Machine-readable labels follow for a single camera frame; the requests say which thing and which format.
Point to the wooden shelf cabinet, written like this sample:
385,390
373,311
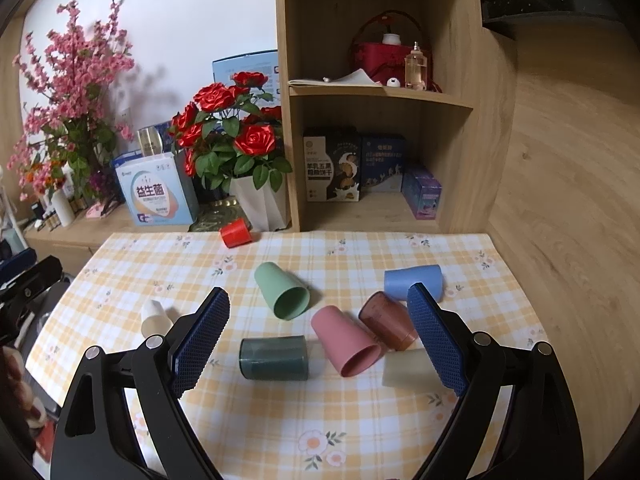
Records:
460,132

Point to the black snack box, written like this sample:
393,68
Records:
332,164

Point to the pink plastic cup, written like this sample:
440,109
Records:
349,347

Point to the white bottle on cabinet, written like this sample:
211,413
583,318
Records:
62,208

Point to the light blue box behind roses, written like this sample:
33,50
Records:
265,62

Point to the purple small box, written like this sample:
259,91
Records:
422,193

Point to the brown transparent cup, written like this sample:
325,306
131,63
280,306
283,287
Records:
389,320

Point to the dark blue box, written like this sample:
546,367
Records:
383,162

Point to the gold metallic can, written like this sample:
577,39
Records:
150,141

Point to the small white round object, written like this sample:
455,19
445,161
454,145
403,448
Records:
393,82

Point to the pink blossom arrangement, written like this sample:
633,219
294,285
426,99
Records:
67,136

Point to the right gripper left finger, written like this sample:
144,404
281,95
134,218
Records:
95,438

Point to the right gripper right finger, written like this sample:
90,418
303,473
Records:
540,436

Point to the white faceted vase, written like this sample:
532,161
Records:
267,211

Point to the papers on shelf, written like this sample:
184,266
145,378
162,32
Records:
358,78

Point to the white plastic cup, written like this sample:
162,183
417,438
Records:
154,319

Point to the blue white probiotic box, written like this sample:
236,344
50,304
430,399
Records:
157,190

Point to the low wooden side cabinet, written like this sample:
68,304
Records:
75,244

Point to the dark teal transparent cup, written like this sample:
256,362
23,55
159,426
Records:
277,359

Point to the red rose bouquet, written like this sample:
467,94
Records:
225,135

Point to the cream plastic cup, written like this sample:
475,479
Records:
410,370

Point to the yellow plaid tablecloth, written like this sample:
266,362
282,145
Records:
328,427

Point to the clear perfume bottle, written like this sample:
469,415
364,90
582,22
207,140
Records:
416,66

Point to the blue plastic cup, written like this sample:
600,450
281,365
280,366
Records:
397,282

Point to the red plastic cup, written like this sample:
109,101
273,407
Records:
236,233

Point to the green plastic cup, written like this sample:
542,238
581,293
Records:
286,296

